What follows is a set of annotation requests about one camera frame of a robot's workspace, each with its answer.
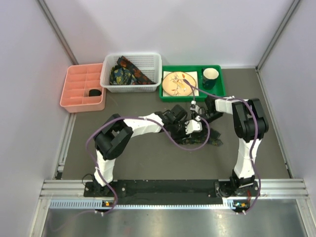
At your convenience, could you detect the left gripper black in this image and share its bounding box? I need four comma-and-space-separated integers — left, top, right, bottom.
170, 119, 192, 143

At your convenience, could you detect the green floral tie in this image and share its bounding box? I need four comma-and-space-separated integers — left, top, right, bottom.
175, 128, 223, 146

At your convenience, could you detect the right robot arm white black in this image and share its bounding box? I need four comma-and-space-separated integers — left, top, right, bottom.
201, 95, 269, 198

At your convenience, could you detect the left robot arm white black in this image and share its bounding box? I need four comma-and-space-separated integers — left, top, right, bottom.
93, 105, 194, 196

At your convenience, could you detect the green plastic tray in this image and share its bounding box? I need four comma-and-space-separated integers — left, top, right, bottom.
159, 65, 226, 103

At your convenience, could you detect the dark green mug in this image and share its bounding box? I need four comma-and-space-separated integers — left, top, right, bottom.
202, 68, 219, 90

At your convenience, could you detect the white paper napkin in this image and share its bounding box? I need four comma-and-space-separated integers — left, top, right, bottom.
163, 71, 199, 96

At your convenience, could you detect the beige floral plate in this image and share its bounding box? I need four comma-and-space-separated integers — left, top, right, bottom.
162, 72, 198, 97

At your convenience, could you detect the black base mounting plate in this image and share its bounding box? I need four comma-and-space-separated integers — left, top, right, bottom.
83, 179, 260, 205

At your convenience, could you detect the dark orange leaf tie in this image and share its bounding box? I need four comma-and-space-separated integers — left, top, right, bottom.
117, 56, 155, 85

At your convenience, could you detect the white perforated plastic basket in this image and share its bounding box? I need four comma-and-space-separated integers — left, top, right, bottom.
100, 52, 162, 93

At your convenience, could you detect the blue yellow floral tie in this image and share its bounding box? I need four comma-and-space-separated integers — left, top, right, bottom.
109, 65, 138, 85

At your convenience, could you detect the rolled black tie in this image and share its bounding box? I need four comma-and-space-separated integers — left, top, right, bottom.
88, 89, 102, 97

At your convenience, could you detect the pink divided organizer box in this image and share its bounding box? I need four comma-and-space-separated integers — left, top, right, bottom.
60, 63, 106, 113

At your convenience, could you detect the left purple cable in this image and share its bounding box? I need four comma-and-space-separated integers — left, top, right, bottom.
85, 116, 211, 214

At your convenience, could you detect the purple cable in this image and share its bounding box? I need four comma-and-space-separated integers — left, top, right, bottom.
182, 78, 261, 215
85, 116, 211, 214

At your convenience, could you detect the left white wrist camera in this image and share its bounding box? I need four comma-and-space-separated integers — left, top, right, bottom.
185, 116, 202, 135

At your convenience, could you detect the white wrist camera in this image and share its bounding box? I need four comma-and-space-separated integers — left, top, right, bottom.
190, 100, 201, 114
185, 116, 202, 135

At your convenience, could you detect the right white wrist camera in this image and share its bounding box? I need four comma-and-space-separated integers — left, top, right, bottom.
190, 100, 201, 114

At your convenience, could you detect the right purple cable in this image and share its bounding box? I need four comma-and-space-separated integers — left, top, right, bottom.
182, 78, 261, 215

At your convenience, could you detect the white slotted cable duct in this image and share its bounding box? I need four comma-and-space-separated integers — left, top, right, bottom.
50, 199, 236, 210

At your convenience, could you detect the aluminium frame rail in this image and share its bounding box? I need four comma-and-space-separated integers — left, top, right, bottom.
39, 179, 309, 199

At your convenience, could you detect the right aluminium corner post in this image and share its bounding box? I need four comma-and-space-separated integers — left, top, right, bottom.
255, 0, 302, 72

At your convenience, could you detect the aluminium corner post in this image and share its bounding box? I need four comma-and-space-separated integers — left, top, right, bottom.
255, 0, 302, 72
36, 0, 79, 65

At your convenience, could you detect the left aluminium corner post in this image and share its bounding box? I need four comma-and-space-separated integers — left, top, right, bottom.
36, 0, 79, 65

